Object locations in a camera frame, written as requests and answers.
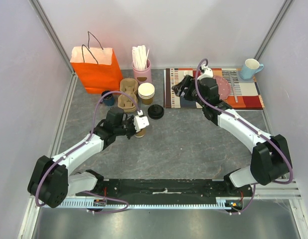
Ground brown paper coffee cup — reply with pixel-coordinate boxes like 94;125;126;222
135;128;146;138

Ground cardboard cup carrier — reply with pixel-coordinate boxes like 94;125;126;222
120;78;139;95

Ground orange paper gift bag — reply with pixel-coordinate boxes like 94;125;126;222
70;43;123;94

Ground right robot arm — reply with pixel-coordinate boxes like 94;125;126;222
171;75;292;196

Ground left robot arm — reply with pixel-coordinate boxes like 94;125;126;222
27;108;148;208

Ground stacked cardboard cup carriers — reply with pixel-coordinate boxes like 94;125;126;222
118;91;138;113

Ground stack of black lids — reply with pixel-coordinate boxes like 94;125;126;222
148;104;164;120

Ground stack of paper cups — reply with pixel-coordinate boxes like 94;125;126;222
138;83;155;105

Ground dark blue enamel mug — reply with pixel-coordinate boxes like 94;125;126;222
101;91;115;107

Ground pink dotted plate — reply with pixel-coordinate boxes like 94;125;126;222
213;76;231;100

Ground pink straw holder cup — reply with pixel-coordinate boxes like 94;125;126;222
132;59;152;85

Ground white wrapped straws bundle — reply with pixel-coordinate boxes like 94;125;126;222
132;45;150;71

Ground colourful patchwork placemat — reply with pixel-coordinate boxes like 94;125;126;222
163;68;264;110

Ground light blue mug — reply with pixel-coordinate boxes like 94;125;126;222
240;59;264;80

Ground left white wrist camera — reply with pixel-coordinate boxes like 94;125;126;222
134;110;150;133

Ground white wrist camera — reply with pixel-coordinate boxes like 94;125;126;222
134;110;150;133
198;65;214;80

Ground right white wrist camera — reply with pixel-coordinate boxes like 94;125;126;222
198;65;214;80

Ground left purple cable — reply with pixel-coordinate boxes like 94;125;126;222
35;91;142;214

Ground pink handled knife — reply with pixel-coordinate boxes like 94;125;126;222
229;72;238;103

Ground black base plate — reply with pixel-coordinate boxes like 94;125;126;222
91;179;252;203

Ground slotted cable duct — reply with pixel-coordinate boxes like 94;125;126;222
57;197;242;210

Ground aluminium front rail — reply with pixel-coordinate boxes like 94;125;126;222
29;178;302;199

